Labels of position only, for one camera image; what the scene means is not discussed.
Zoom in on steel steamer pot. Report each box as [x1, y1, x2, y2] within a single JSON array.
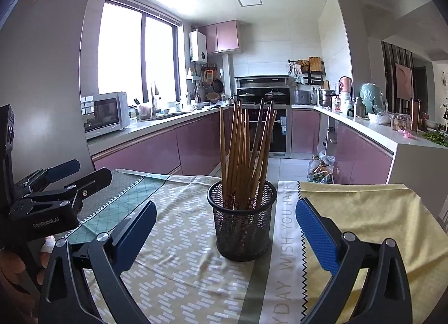
[[318, 89, 336, 107]]

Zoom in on black built-in oven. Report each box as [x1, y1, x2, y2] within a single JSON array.
[[241, 108, 291, 156]]

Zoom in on kitchen window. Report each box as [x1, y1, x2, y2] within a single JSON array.
[[97, 0, 183, 100]]

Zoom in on green leafy vegetables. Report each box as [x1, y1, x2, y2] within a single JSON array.
[[423, 131, 448, 146]]

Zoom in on framed wall picture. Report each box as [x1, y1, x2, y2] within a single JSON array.
[[395, 63, 414, 100]]

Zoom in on pink base cabinet run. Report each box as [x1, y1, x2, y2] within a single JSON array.
[[92, 108, 235, 177], [291, 108, 394, 184]]

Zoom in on metal chair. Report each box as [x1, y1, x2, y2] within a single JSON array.
[[434, 184, 448, 233]]

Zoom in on patterned tablecloth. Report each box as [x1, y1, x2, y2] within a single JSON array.
[[65, 169, 448, 324]]

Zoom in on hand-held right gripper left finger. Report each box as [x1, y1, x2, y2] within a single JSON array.
[[38, 200, 157, 324]]

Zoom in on clear plastic food container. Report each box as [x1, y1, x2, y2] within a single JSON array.
[[390, 113, 413, 131]]

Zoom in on steel sink faucet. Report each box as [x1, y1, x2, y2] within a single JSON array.
[[150, 82, 159, 118]]

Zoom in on bundle of wooden chopsticks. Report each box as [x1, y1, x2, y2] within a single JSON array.
[[219, 98, 278, 210]]

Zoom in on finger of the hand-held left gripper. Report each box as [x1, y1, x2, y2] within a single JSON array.
[[21, 167, 113, 213], [14, 159, 81, 193]]

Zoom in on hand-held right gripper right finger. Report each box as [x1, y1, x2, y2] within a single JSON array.
[[296, 198, 414, 324]]

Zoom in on white kitchen countertop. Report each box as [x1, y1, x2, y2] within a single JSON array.
[[87, 103, 448, 156]]

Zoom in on white microwave oven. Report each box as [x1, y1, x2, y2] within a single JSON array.
[[81, 91, 130, 140]]

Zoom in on plastic bags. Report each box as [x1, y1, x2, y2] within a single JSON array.
[[308, 154, 337, 184]]

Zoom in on person's left hand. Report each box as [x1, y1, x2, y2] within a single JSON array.
[[36, 237, 57, 285]]

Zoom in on white water heater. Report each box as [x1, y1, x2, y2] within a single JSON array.
[[189, 30, 208, 63]]

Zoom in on black mesh holder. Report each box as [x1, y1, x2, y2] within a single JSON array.
[[207, 180, 278, 261]]

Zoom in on black wall rack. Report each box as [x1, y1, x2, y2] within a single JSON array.
[[288, 59, 326, 85]]

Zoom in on teal countertop appliance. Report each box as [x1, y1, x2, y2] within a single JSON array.
[[360, 83, 387, 114]]

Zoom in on steel range hood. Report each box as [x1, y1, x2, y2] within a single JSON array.
[[234, 76, 293, 91]]

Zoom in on pink wall cabinet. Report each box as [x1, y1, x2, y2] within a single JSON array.
[[199, 20, 241, 54]]

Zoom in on grey refrigerator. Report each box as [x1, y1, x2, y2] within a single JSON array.
[[0, 0, 100, 191]]

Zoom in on brown tumbler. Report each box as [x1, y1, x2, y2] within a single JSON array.
[[411, 98, 421, 132]]

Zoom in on pink electric kettle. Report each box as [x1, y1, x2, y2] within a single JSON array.
[[338, 76, 352, 107]]

